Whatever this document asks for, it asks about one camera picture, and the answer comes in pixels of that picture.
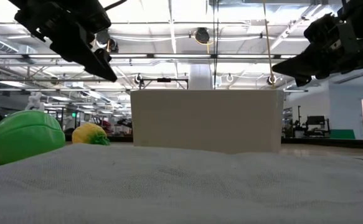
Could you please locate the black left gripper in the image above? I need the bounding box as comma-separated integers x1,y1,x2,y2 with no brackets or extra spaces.
8,0,118,83

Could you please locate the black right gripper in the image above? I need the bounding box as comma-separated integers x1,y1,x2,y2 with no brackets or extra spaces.
271,0,363,87

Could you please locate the yellow toy lemon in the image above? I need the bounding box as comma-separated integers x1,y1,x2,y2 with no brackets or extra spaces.
71,123,110,146

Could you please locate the translucent white tupperware container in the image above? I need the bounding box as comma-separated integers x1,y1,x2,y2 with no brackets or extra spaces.
130,89,284,154

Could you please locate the green toy pepper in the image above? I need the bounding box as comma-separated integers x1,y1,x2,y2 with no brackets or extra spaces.
0,110,66,167

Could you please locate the black round ceiling fixture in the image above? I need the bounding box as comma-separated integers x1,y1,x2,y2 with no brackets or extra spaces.
95,28,120,54
194,27,211,45

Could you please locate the green panel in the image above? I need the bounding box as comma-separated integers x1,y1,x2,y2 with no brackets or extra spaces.
329,129,356,140

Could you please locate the white robot figure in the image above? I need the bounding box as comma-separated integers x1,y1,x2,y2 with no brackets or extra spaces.
24,91,45,111

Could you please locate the black ceiling bar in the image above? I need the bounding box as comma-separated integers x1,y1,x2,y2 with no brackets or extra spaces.
139,77,189,86

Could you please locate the white square column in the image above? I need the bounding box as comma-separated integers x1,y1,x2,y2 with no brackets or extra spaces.
189,63,214,90

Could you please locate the grey cloth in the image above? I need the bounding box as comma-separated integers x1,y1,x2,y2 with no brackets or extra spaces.
0,143,363,224

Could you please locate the yellow cable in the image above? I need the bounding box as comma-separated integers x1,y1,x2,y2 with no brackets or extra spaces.
263,0,277,90

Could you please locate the black hanging cable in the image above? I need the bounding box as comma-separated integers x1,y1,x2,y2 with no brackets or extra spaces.
212,0,220,90

